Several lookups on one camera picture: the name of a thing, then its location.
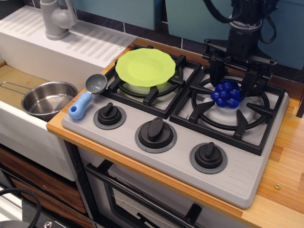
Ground green plastic plate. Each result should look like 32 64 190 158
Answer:
115 48 176 87

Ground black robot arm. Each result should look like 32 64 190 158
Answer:
203 0 277 97

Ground black right burner grate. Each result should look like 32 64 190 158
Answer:
170 67 289 155

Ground black stove knob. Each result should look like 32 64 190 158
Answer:
93 102 126 130
135 117 177 153
190 142 228 174

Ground black braided cable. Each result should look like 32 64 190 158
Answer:
0 187 41 225

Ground white toy sink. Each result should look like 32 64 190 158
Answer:
0 6 135 181

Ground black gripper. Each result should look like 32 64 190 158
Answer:
203 26 277 97

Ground black left stove knob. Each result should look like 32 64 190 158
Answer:
93 102 126 130

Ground black right stove knob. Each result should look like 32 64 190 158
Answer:
190 142 228 174

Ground black left burner grate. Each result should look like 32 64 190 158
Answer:
104 45 202 119

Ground grey toy stove top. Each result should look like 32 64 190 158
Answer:
62 46 289 208

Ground stainless steel pot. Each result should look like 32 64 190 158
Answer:
0 81 78 122

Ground oven door with handle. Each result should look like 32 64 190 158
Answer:
85 160 245 228

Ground blue toy blueberry cluster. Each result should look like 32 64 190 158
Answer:
210 80 244 109

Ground grey spoon blue handle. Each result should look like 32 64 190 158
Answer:
68 74 108 120

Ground wooden drawer fronts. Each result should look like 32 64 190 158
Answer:
0 145 93 228

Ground grey toy faucet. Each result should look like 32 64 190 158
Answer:
40 0 77 40

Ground black middle stove knob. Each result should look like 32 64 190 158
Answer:
135 117 177 153

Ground black burner grate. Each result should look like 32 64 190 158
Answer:
170 67 289 155
104 45 202 119

